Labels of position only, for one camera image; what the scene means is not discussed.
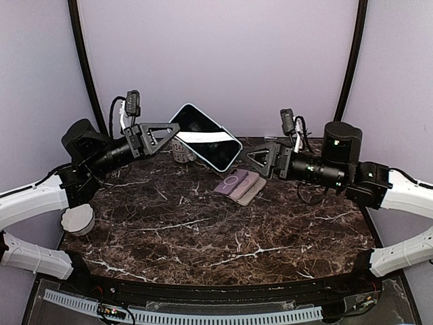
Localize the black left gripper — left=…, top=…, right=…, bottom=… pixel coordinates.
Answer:
left=87, top=121, right=181, bottom=177

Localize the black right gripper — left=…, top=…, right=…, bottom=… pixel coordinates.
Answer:
left=240, top=140, right=346, bottom=190

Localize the light blue phone case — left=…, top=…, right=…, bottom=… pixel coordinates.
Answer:
left=168, top=103, right=243, bottom=173

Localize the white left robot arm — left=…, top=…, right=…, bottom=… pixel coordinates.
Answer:
left=1, top=118, right=180, bottom=295

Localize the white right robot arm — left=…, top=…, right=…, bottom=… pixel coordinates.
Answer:
left=241, top=122, right=432, bottom=294

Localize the pink phone case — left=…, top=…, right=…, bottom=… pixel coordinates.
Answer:
left=229, top=172, right=259, bottom=200

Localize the beige phone case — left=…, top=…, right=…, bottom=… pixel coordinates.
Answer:
left=235, top=177, right=267, bottom=207

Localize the clear purple phone case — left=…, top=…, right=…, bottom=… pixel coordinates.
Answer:
left=214, top=169, right=249, bottom=195

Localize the white floral mug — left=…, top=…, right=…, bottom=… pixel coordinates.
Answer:
left=171, top=138, right=196, bottom=164

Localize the white scalloped dish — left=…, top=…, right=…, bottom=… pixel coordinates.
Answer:
left=61, top=204, right=95, bottom=237

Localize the small circuit board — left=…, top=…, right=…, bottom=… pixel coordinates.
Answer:
left=97, top=304, right=127, bottom=320

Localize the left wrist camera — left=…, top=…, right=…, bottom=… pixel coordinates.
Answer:
left=124, top=90, right=141, bottom=117

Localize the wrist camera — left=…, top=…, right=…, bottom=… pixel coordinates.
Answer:
left=124, top=90, right=141, bottom=117
left=279, top=108, right=295, bottom=136

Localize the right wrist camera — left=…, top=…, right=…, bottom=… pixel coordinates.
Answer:
left=279, top=108, right=295, bottom=136

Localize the black left frame post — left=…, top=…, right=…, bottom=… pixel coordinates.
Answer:
left=67, top=0, right=108, bottom=135

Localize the black frame post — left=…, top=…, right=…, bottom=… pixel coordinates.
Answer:
left=333, top=0, right=369, bottom=122
left=67, top=0, right=108, bottom=135

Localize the black front table rail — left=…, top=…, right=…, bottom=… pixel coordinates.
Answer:
left=64, top=252, right=382, bottom=315

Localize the light blue slotted cable duct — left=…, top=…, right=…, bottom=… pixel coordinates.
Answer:
left=43, top=288, right=324, bottom=325

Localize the black right frame post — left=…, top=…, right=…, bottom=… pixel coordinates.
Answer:
left=333, top=0, right=369, bottom=122

